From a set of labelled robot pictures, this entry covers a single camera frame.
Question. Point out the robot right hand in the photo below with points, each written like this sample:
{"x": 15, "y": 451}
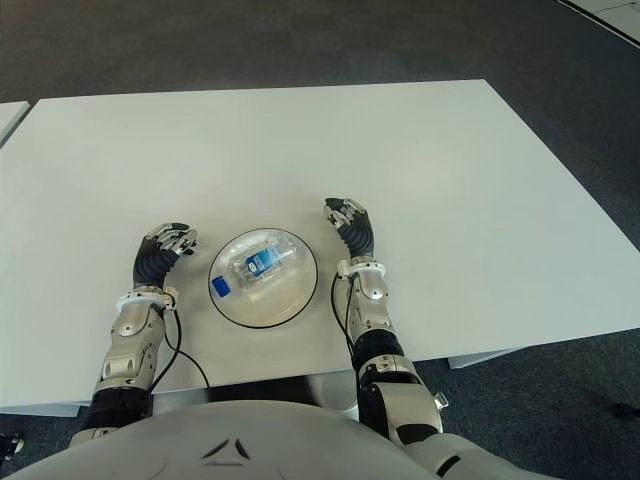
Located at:
{"x": 360, "y": 235}

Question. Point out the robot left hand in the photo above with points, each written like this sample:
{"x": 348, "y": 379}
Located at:
{"x": 150, "y": 262}

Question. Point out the clear water bottle blue cap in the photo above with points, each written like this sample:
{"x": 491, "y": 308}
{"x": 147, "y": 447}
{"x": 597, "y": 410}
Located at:
{"x": 260, "y": 265}

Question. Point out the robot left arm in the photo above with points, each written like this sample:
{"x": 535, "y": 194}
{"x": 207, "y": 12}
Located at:
{"x": 130, "y": 335}

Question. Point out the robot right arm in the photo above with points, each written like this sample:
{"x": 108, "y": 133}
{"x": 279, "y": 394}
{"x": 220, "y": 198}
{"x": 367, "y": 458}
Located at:
{"x": 380, "y": 320}

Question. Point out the white plate black rim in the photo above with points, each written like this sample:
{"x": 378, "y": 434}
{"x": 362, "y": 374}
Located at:
{"x": 280, "y": 310}

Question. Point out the white cylindrical robot waist part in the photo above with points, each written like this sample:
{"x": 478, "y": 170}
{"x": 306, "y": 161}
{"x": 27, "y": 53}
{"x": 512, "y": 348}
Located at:
{"x": 335, "y": 390}

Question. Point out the grey robot torso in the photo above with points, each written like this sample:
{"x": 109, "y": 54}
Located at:
{"x": 225, "y": 445}

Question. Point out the white neighbouring table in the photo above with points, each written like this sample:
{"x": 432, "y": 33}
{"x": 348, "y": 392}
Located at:
{"x": 11, "y": 117}
{"x": 612, "y": 12}

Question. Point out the black caster wheel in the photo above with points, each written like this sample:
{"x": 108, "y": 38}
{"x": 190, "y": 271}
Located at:
{"x": 11, "y": 444}

